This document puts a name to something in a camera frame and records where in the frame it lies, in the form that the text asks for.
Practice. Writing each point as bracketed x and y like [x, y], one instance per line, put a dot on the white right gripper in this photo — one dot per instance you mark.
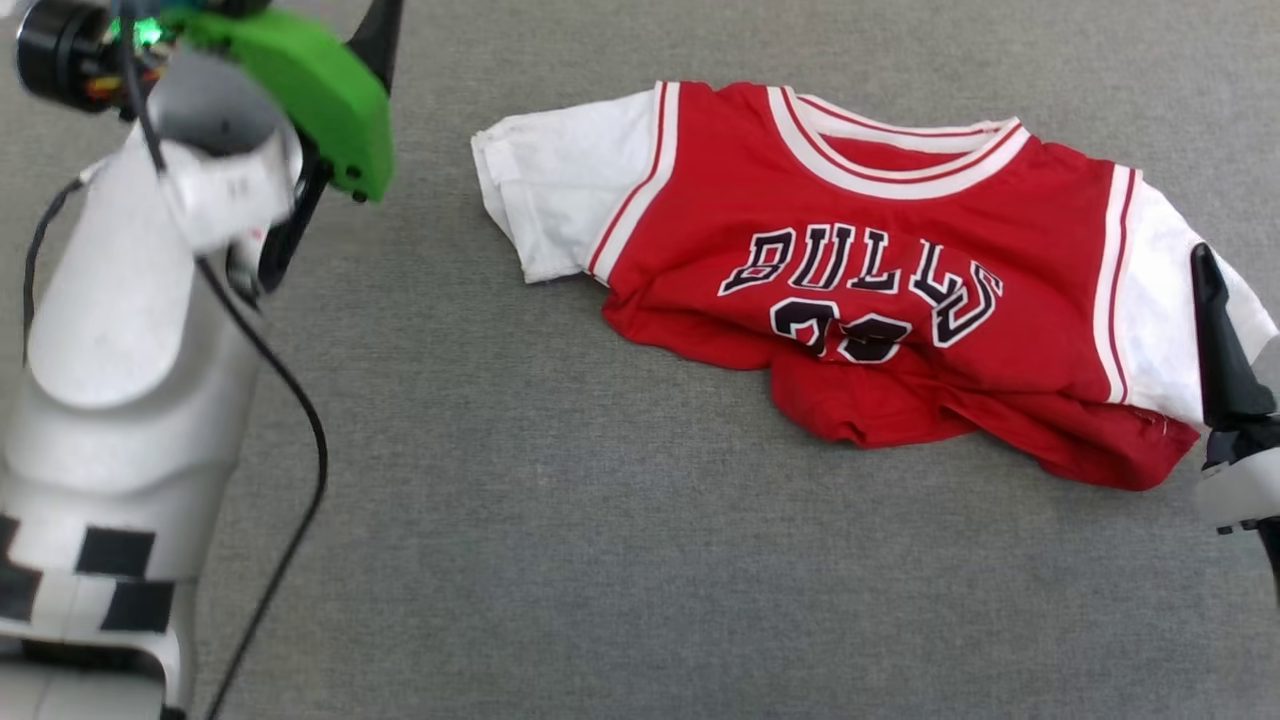
[1245, 490]

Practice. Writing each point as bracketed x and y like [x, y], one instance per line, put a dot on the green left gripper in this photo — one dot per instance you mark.
[320, 90]

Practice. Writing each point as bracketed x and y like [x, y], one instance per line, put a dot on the red Bulls basketball jersey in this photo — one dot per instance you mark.
[880, 230]

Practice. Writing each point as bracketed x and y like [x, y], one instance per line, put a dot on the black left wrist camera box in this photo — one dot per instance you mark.
[238, 5]

